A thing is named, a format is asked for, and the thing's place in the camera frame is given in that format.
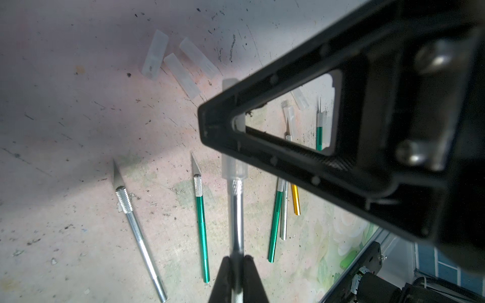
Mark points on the silver carving knife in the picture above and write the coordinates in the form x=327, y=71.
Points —
x=283, y=215

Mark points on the aluminium front rail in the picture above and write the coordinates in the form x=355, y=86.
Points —
x=352, y=265

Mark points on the dark green carving knife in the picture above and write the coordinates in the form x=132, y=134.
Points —
x=275, y=220

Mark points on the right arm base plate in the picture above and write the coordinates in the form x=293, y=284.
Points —
x=360, y=272

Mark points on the green knife row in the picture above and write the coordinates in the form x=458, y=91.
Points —
x=197, y=179

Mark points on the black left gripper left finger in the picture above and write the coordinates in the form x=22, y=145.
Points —
x=222, y=289

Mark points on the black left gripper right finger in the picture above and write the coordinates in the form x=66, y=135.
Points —
x=253, y=290

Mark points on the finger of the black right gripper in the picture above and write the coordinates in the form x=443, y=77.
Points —
x=407, y=131

